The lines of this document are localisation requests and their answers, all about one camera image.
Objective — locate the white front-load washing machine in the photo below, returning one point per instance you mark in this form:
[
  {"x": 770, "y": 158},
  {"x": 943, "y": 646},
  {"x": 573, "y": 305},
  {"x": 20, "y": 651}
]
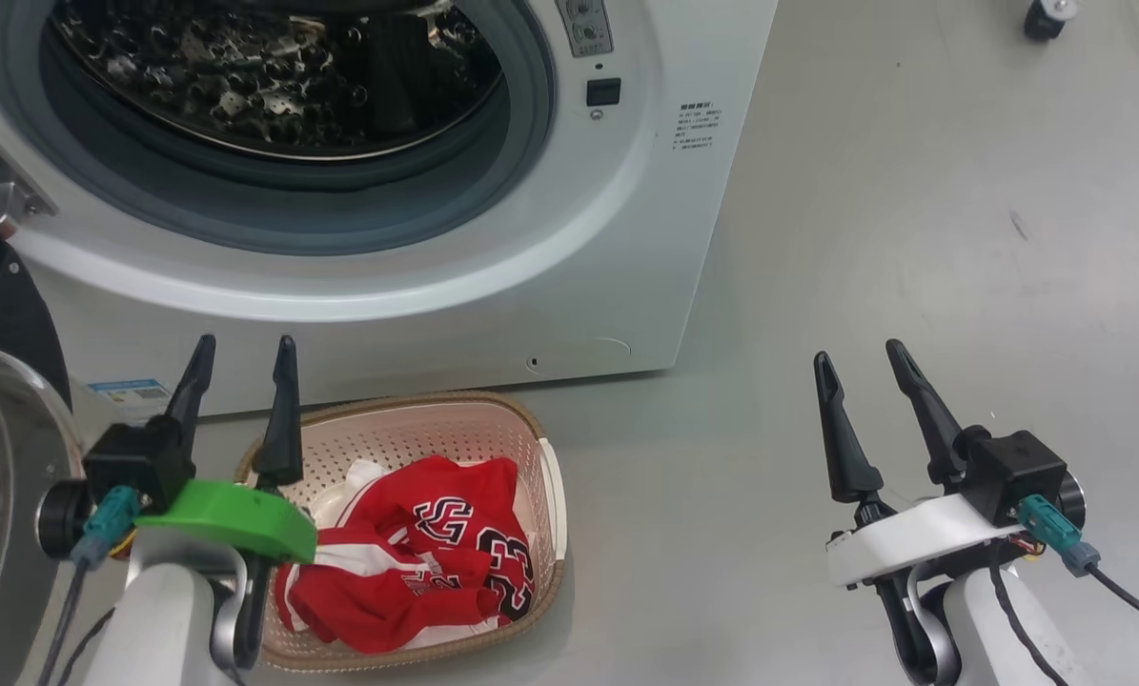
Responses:
[{"x": 483, "y": 314}]

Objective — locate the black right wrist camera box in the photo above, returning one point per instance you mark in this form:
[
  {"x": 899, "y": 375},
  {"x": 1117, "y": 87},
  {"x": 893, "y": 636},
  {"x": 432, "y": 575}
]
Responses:
[{"x": 1012, "y": 472}]

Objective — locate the blue energy label sticker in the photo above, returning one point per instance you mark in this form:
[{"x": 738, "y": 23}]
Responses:
[{"x": 131, "y": 395}]

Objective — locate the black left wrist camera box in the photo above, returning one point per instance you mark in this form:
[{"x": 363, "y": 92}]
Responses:
[{"x": 140, "y": 462}]

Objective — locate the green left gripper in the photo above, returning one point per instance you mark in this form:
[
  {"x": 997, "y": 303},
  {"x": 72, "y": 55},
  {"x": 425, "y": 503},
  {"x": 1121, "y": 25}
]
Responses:
[{"x": 235, "y": 519}]

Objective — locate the grey metal leg with caster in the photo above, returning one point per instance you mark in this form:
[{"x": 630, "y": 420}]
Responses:
[{"x": 1047, "y": 17}]

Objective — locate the cream perforated laundry basket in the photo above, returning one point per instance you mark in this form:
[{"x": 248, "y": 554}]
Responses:
[{"x": 493, "y": 429}]

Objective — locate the red sports jersey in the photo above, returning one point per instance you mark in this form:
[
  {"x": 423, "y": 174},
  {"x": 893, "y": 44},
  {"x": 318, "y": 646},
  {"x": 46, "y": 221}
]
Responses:
[{"x": 407, "y": 581}]

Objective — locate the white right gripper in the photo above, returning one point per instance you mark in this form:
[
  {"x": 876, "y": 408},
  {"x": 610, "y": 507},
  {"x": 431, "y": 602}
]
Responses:
[{"x": 912, "y": 538}]

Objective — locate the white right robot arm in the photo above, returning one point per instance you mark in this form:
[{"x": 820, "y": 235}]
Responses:
[{"x": 979, "y": 638}]

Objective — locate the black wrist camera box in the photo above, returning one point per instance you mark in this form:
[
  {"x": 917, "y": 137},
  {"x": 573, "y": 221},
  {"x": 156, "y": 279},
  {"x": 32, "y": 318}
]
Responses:
[
  {"x": 140, "y": 462},
  {"x": 1012, "y": 472}
]

